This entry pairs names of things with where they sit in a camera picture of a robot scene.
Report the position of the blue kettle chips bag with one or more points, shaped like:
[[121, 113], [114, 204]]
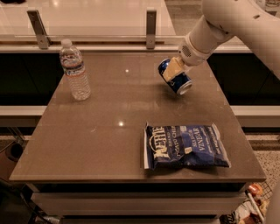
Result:
[[183, 145]]

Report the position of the glass railing panel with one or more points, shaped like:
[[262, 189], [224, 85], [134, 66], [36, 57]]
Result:
[[98, 20]]

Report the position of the clear plastic water bottle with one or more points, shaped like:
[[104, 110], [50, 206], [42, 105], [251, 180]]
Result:
[[74, 69]]

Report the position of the left metal railing bracket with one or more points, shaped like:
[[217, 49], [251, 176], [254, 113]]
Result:
[[39, 29]]

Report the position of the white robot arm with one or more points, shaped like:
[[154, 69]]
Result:
[[220, 21]]

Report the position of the metal railing bracket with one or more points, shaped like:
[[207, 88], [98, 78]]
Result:
[[151, 19], [39, 29]]

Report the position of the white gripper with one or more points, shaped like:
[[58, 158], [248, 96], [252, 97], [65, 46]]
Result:
[[191, 55]]

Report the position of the blue pepsi can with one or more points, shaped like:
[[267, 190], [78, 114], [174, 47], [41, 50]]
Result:
[[180, 84]]

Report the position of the wire basket with snacks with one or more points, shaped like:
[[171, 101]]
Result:
[[254, 208]]

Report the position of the middle metal railing bracket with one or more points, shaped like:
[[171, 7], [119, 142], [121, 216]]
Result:
[[151, 19]]

